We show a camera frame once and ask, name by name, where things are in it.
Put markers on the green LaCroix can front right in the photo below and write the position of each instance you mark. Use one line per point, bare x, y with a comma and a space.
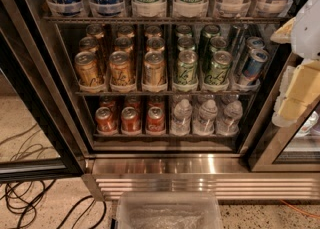
218, 68

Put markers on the green can second row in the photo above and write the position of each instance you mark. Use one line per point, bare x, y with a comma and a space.
186, 43
215, 44

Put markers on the orange lacroix can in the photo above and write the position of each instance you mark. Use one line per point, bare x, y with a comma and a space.
154, 68
120, 66
87, 68

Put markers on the left fridge glass door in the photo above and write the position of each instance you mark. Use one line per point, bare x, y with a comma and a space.
34, 61

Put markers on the blue silver can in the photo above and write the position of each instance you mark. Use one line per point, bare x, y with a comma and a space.
251, 43
253, 66

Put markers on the water bottle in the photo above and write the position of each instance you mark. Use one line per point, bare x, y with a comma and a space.
227, 122
203, 124
180, 124

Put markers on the red can front right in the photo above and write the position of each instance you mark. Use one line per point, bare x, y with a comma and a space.
155, 119

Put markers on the orange can second row left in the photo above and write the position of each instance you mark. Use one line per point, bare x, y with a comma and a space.
89, 44

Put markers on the middle water bottle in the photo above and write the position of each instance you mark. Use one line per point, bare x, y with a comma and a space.
203, 124

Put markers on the green LaCroix can front left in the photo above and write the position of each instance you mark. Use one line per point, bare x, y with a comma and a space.
186, 67

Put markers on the right fridge glass door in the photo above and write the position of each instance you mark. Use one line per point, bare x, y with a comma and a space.
279, 149

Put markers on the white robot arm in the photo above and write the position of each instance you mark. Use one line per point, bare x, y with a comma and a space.
305, 35

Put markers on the red can front left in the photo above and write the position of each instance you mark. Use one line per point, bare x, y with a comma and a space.
105, 120

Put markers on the left water bottle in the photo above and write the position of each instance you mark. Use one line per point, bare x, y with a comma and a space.
180, 124

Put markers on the red can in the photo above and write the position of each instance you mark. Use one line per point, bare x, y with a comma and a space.
155, 119
105, 120
130, 119

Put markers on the right water bottle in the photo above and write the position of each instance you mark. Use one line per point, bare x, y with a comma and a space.
227, 122

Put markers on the clear plastic bin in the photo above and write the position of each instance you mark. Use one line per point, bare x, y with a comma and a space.
168, 210

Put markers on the green can second row right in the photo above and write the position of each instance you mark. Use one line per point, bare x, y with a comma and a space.
215, 44

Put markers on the red can front middle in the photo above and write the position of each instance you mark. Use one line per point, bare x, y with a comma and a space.
130, 119

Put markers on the green lacroix can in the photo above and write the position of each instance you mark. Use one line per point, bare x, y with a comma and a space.
186, 67
218, 68

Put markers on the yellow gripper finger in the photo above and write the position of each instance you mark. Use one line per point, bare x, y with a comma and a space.
299, 87
283, 34

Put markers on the green can second row left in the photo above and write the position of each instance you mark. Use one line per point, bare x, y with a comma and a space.
186, 43

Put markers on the blue silver can front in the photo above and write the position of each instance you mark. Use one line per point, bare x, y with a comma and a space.
253, 66

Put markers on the orange can second row right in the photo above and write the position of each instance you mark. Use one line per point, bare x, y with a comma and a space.
155, 44

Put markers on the blue silver can behind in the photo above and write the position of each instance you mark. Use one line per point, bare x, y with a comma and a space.
251, 43

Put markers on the fridge glass door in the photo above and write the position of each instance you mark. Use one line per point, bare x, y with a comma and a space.
34, 61
279, 149

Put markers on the steel fridge bottom grille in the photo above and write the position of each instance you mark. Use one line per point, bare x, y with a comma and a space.
109, 176

